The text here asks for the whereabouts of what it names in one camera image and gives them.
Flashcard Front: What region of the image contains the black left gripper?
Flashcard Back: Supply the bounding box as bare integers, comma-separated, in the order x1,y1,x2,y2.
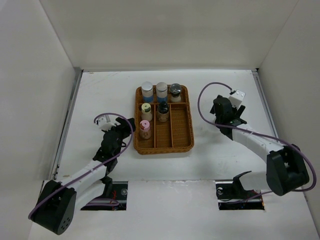
102,118,135,158

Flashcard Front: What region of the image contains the pink cap spice bottle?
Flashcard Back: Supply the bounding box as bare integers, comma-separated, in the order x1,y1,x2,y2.
139,120,152,140

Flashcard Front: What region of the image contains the yellow cap spice bottle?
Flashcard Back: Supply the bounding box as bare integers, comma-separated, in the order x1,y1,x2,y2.
141,103,153,122

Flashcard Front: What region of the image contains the dark cap brown spice jar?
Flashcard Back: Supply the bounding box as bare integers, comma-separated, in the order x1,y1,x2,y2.
157,101,170,123

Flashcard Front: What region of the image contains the black cap sugar grinder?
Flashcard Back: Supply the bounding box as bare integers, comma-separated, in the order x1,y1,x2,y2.
169,83,182,103

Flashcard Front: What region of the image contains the blue label silver cap bottle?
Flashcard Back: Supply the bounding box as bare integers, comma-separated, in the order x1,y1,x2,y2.
141,81,154,103

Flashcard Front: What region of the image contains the tall blue label bottle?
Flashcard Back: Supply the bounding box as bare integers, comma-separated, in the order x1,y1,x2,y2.
156,82,168,103

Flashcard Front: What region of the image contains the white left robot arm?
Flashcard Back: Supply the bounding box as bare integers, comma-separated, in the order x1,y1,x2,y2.
28,114,136,236

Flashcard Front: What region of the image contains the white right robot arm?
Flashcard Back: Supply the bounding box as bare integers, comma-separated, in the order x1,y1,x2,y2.
210,95,310,196

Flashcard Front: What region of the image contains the brown wicker divided basket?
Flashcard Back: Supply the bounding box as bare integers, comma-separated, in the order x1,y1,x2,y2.
133,85,195,155

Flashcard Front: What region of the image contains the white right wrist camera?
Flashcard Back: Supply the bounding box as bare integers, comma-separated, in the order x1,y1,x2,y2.
228,89,246,109

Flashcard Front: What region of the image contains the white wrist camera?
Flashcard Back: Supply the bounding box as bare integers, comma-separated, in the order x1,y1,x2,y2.
228,89,246,109
94,115,116,131

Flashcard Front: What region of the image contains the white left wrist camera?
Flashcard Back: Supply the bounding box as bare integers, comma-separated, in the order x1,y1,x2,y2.
94,115,116,131

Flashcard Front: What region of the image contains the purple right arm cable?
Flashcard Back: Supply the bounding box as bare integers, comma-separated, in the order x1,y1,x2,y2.
197,81,316,203

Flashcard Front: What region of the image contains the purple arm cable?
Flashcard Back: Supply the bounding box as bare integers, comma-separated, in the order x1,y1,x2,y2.
197,81,316,203
27,112,133,221

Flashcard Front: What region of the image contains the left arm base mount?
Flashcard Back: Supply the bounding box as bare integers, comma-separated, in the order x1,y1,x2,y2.
80,176,129,211

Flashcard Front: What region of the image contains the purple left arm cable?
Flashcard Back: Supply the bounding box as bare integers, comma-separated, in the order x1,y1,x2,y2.
27,112,133,221

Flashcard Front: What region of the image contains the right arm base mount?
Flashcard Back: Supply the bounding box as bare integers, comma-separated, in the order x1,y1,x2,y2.
215,171,265,211

